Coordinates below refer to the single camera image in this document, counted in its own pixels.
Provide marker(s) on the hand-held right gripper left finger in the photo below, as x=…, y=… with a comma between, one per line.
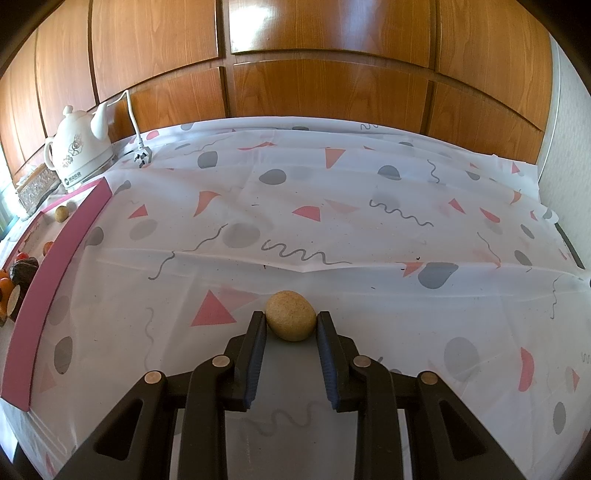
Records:
x=256, y=364

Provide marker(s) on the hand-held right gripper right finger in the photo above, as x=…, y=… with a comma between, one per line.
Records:
x=328, y=364

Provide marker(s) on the large round potato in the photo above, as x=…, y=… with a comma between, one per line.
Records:
x=291, y=318

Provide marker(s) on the pink shallow box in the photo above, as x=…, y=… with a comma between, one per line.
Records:
x=60, y=249

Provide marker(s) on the small round potato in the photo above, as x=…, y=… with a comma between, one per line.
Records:
x=61, y=213

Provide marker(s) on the dark brown round root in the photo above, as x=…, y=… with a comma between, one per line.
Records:
x=24, y=271

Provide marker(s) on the cut taro piece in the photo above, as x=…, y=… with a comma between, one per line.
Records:
x=14, y=302

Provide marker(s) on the orange tangerine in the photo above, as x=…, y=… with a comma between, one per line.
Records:
x=3, y=288

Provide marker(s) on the patterned white tablecloth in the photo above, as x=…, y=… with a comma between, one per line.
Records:
x=369, y=230

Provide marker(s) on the small orange tomato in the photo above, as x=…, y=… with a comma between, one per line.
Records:
x=46, y=248

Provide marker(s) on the red cherry tomato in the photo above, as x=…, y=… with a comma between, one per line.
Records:
x=21, y=254

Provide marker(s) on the clear glass box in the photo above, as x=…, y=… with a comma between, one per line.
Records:
x=37, y=189

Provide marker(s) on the white ceramic electric kettle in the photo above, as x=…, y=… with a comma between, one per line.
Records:
x=76, y=147

